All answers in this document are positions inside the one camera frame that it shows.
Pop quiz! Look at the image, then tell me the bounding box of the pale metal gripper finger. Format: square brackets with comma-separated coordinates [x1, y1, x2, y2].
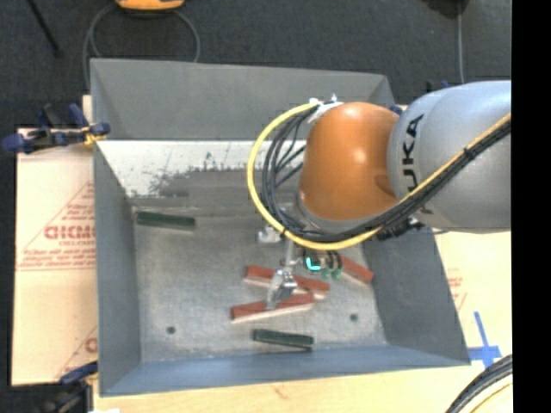
[265, 268, 284, 311]
[279, 270, 300, 302]

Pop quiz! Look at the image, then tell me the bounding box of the red-brown flat block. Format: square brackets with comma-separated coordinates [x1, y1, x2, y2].
[242, 265, 331, 302]
[338, 256, 376, 287]
[229, 293, 318, 324]

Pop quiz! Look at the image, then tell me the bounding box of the dark green flat block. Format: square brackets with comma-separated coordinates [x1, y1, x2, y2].
[135, 211, 197, 233]
[251, 328, 316, 354]

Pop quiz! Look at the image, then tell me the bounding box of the grey metal bin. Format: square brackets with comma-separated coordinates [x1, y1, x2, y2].
[89, 57, 472, 398]

